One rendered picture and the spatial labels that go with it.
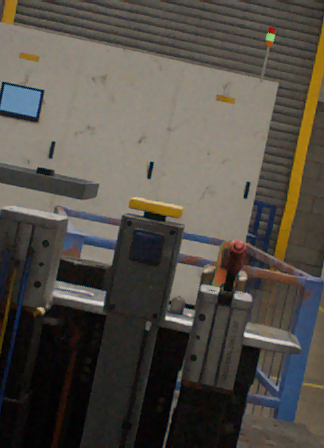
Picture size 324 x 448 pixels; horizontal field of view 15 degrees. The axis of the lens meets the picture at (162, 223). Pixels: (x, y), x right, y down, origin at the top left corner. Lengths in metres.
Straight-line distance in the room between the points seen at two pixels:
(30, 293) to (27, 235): 0.07
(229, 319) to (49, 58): 8.20
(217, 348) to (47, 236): 0.25
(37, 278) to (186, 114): 8.23
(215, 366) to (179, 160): 8.22
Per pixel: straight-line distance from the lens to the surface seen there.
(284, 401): 3.73
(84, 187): 1.31
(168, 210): 1.34
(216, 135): 9.75
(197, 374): 1.52
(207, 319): 1.51
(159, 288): 1.34
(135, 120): 9.67
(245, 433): 2.48
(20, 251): 1.52
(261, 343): 1.63
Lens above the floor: 1.21
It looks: 3 degrees down
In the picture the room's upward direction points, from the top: 12 degrees clockwise
